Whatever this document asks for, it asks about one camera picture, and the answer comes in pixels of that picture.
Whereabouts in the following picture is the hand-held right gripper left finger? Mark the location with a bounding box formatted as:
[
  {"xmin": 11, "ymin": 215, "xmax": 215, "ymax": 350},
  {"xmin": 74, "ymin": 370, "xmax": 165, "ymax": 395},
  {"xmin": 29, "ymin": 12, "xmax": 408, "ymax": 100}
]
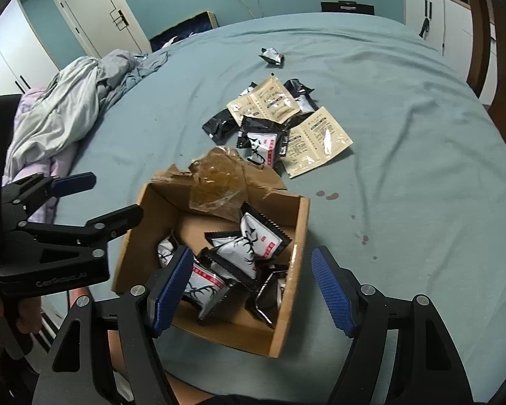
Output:
[{"xmin": 36, "ymin": 246, "xmax": 195, "ymax": 405}]

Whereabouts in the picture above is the crumpled black white packet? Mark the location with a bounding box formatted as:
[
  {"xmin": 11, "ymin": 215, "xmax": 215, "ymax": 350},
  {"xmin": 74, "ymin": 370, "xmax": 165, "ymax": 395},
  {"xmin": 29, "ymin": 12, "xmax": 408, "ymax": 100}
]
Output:
[{"xmin": 258, "ymin": 46, "xmax": 285, "ymax": 67}]

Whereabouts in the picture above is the black foil snack packet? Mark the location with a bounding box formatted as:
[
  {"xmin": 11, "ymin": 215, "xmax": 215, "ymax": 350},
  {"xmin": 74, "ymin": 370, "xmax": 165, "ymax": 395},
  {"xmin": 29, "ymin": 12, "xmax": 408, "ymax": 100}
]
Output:
[{"xmin": 201, "ymin": 109, "xmax": 239, "ymax": 144}]

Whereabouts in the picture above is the white cabinet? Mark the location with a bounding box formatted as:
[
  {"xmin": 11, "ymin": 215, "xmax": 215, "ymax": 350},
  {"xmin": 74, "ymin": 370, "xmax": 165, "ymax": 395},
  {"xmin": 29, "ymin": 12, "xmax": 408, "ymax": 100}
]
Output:
[{"xmin": 402, "ymin": 0, "xmax": 496, "ymax": 106}]

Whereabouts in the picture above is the crumpled grey blanket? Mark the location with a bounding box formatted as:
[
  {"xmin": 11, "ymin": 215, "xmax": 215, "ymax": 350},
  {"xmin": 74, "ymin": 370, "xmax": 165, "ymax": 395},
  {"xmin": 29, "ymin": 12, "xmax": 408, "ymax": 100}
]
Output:
[{"xmin": 2, "ymin": 48, "xmax": 171, "ymax": 178}]

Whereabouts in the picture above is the white wardrobe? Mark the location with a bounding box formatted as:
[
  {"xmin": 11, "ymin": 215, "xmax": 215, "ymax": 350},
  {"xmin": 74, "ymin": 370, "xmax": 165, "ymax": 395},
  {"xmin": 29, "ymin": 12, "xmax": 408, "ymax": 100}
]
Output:
[{"xmin": 0, "ymin": 0, "xmax": 62, "ymax": 100}]

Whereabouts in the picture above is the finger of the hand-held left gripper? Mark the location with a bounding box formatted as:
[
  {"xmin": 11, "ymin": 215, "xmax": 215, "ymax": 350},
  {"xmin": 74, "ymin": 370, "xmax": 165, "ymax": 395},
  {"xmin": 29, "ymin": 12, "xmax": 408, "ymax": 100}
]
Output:
[
  {"xmin": 1, "ymin": 171, "xmax": 97, "ymax": 234},
  {"xmin": 0, "ymin": 204, "xmax": 145, "ymax": 273}
]

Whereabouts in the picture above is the red label snack packet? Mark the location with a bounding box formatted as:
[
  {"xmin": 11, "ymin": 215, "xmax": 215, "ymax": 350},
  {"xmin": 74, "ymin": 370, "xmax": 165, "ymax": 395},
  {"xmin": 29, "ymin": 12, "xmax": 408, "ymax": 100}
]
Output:
[{"xmin": 235, "ymin": 115, "xmax": 291, "ymax": 169}]

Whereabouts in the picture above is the beige printed double sachet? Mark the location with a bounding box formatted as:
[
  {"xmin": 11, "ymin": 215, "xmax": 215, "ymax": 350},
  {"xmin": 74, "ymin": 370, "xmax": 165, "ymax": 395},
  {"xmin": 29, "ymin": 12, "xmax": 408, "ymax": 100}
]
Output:
[
  {"xmin": 278, "ymin": 106, "xmax": 354, "ymax": 179},
  {"xmin": 227, "ymin": 74, "xmax": 302, "ymax": 126}
]

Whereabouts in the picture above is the crumpled clear plastic film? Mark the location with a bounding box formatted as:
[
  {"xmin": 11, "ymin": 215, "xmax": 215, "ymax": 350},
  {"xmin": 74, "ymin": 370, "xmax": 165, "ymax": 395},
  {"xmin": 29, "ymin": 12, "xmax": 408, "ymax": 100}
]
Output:
[{"xmin": 188, "ymin": 145, "xmax": 258, "ymax": 222}]

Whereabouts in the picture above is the black white striped cloth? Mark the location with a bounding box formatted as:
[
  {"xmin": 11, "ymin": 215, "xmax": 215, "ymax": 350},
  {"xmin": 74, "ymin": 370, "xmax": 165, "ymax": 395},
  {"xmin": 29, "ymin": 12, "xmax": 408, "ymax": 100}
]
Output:
[{"xmin": 38, "ymin": 299, "xmax": 68, "ymax": 351}]

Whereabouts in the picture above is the cardboard box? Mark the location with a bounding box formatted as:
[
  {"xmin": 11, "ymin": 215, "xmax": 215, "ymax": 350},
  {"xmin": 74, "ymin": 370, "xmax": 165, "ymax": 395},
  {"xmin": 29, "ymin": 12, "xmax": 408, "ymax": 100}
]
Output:
[{"xmin": 112, "ymin": 164, "xmax": 310, "ymax": 359}]

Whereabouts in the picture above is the black paper bag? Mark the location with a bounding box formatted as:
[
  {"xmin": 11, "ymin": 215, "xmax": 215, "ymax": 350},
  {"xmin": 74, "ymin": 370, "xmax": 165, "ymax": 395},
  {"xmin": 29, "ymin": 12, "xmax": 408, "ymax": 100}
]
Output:
[{"xmin": 320, "ymin": 1, "xmax": 376, "ymax": 17}]

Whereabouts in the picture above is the lilac blanket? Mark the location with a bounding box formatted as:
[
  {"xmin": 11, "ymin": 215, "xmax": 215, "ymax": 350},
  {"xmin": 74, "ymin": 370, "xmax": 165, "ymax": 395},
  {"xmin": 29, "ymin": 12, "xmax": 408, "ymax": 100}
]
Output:
[{"xmin": 8, "ymin": 86, "xmax": 81, "ymax": 224}]

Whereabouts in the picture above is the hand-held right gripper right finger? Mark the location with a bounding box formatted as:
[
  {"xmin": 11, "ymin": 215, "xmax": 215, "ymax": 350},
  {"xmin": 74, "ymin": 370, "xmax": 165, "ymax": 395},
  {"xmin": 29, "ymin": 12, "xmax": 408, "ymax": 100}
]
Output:
[{"xmin": 311, "ymin": 246, "xmax": 473, "ymax": 405}]

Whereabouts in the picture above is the white door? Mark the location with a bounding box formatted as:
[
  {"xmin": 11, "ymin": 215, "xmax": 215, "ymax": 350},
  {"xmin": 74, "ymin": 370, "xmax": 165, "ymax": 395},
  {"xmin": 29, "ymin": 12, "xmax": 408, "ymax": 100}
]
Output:
[{"xmin": 52, "ymin": 0, "xmax": 152, "ymax": 57}]

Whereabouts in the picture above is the pile of snack packets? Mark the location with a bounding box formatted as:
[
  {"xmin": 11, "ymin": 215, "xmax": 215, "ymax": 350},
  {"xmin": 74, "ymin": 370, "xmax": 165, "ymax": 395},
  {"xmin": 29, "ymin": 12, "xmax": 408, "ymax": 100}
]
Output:
[{"xmin": 157, "ymin": 200, "xmax": 293, "ymax": 330}]

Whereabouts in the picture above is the person's left hand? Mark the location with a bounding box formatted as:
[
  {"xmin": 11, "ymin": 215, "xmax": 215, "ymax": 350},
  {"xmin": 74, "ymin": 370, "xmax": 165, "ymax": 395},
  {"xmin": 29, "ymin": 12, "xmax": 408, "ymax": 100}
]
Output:
[{"xmin": 0, "ymin": 291, "xmax": 45, "ymax": 336}]

